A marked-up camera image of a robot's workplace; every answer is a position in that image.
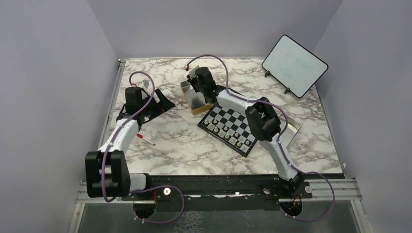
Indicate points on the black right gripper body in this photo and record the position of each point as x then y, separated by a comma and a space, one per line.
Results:
194, 81

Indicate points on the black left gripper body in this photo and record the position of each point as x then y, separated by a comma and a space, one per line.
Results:
151, 109

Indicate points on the yellow metal tin box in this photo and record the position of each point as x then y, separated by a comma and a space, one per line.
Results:
195, 100

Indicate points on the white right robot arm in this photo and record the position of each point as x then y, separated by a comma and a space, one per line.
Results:
262, 119

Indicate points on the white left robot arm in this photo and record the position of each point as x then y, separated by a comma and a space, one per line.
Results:
107, 174

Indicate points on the red and white marker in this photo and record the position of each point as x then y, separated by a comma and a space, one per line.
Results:
145, 139

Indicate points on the black and white chessboard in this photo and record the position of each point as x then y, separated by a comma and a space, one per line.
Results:
233, 120

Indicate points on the small whiteboard on stand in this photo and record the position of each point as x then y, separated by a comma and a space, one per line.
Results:
294, 66

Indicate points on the silver metal tin lid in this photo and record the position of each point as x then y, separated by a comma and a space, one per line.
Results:
291, 131

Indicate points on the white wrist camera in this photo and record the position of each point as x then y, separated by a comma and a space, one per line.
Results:
144, 84
192, 74

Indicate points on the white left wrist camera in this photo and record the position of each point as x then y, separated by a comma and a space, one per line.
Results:
144, 84

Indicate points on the aluminium frame rail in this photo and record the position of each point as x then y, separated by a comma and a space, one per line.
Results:
110, 101

